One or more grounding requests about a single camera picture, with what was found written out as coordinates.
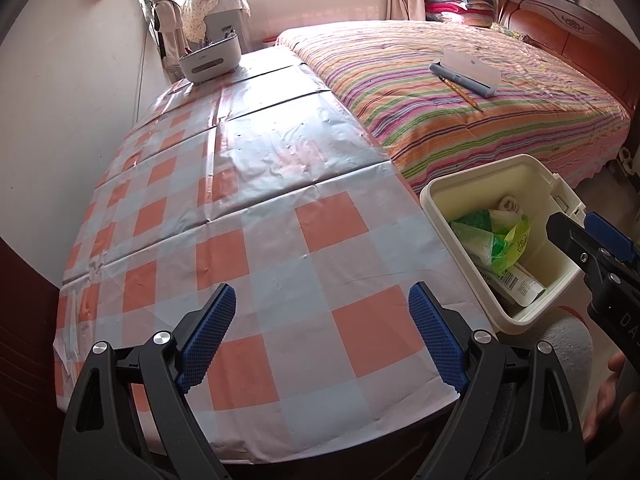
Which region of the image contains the white fluffy toy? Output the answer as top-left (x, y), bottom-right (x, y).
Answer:
top-left (495, 195), bottom-right (525, 217)

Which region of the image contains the white printed paper carton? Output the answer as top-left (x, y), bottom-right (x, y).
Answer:
top-left (482, 261), bottom-right (547, 307)

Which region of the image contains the cream plastic bin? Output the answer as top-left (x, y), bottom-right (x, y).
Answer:
top-left (419, 153), bottom-right (587, 337)

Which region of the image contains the blue grey pencil case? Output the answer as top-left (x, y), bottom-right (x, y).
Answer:
top-left (429, 46), bottom-right (501, 98)

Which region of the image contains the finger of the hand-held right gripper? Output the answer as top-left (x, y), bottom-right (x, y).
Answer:
top-left (584, 211), bottom-right (633, 263)
top-left (546, 213), bottom-right (608, 281)

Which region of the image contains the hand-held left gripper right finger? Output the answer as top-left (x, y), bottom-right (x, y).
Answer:
top-left (408, 282), bottom-right (587, 480)

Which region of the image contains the green plastic bag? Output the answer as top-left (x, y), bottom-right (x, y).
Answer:
top-left (449, 208), bottom-right (532, 277)

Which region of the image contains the grey white air cooler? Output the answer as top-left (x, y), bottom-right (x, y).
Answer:
top-left (205, 2), bottom-right (246, 56)

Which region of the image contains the wooden bed headboard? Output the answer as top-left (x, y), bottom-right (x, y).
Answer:
top-left (496, 0), bottom-right (640, 116)

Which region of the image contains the white desktop organizer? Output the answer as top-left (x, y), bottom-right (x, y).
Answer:
top-left (179, 30), bottom-right (241, 85)

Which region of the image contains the yellow pencil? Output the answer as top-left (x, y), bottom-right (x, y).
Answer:
top-left (437, 74), bottom-right (483, 112)

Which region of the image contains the orange checked tablecloth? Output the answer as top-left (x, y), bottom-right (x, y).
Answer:
top-left (52, 47), bottom-right (493, 465)

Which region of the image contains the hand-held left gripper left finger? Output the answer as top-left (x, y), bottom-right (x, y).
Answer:
top-left (57, 283), bottom-right (237, 480)

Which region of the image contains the person's right hand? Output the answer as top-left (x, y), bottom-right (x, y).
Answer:
top-left (581, 351), bottom-right (627, 445)

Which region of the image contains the green floral pillow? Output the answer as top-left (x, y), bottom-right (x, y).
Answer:
top-left (490, 21), bottom-right (528, 42)

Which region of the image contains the grey fuzzy cloth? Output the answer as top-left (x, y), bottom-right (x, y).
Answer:
top-left (542, 307), bottom-right (598, 411)

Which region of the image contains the beige hanging garment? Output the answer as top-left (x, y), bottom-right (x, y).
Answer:
top-left (152, 0), bottom-right (186, 83)

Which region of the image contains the bed with striped cover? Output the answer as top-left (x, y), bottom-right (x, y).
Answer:
top-left (276, 19), bottom-right (632, 195)

